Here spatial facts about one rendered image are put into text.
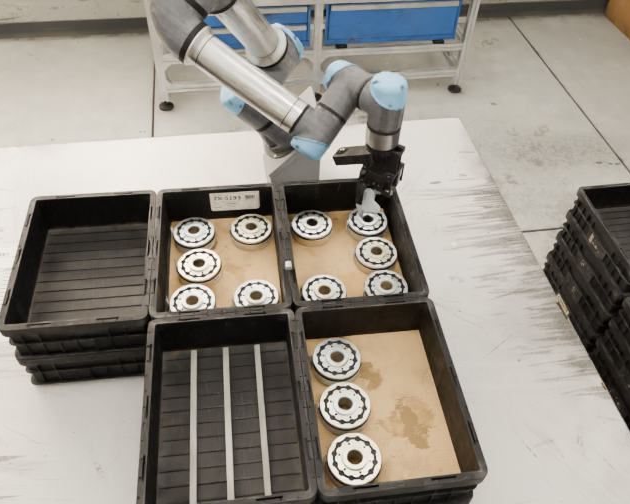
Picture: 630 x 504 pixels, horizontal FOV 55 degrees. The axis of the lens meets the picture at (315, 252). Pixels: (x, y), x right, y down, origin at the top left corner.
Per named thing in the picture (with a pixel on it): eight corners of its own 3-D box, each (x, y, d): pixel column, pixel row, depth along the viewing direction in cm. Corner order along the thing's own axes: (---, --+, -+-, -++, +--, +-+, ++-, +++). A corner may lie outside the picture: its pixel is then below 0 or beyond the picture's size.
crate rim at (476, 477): (293, 314, 129) (293, 307, 127) (429, 302, 133) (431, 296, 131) (318, 503, 103) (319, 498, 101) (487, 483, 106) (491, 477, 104)
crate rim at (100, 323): (34, 203, 149) (31, 196, 147) (158, 196, 152) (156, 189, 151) (-2, 338, 122) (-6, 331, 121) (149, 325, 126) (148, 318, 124)
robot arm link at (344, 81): (306, 93, 130) (343, 115, 125) (336, 49, 129) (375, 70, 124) (321, 108, 137) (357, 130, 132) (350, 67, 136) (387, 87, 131)
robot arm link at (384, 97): (386, 63, 126) (418, 80, 122) (380, 108, 134) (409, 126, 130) (360, 77, 122) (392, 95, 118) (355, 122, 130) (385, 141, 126)
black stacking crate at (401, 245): (278, 216, 163) (278, 184, 154) (385, 209, 166) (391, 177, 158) (293, 338, 136) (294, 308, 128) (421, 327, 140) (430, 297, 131)
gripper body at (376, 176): (388, 200, 138) (395, 159, 129) (354, 187, 141) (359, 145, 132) (402, 182, 142) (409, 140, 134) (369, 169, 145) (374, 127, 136)
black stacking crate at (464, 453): (294, 340, 136) (294, 309, 128) (421, 328, 140) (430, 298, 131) (317, 521, 110) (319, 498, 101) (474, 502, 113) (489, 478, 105)
